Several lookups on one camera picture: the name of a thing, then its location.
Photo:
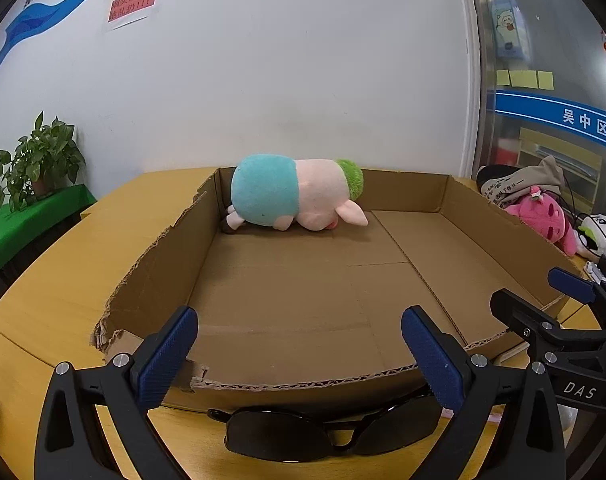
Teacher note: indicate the yellow sticky note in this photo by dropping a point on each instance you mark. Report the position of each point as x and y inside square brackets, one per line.
[545, 80]
[524, 78]
[503, 77]

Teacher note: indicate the beige printed cloth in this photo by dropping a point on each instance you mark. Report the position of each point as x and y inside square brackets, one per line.
[518, 180]

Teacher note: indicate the brown cardboard box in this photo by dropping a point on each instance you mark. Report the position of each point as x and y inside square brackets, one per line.
[308, 285]

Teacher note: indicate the blue glass door band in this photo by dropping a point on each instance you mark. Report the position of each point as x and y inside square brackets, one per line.
[543, 110]

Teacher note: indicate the blue and pink plush pig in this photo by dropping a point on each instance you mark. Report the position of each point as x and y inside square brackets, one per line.
[263, 190]

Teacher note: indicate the cartoon sheep poster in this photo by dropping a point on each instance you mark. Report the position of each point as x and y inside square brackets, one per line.
[509, 22]

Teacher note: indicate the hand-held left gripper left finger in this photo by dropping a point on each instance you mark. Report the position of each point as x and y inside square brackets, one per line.
[165, 355]

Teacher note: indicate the metal door frame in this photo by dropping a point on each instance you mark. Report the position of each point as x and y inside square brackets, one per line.
[475, 60]

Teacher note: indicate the black and white plush toy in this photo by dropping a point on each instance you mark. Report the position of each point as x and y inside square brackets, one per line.
[600, 232]

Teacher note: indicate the green table cloth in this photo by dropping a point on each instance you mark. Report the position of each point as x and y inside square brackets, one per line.
[28, 220]

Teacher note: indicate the black sunglasses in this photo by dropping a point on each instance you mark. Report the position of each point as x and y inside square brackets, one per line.
[278, 435]

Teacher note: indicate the red paper wall sign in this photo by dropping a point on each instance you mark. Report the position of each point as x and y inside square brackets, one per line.
[133, 5]

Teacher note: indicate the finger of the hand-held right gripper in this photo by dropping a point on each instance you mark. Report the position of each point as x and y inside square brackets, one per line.
[520, 310]
[570, 285]

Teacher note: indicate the pink plush toy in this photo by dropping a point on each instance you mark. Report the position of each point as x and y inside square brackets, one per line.
[543, 220]

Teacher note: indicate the blue wave wall banner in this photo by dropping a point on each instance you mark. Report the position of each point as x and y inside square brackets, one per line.
[38, 17]

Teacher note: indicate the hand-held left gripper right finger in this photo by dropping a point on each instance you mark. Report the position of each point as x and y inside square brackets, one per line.
[433, 355]

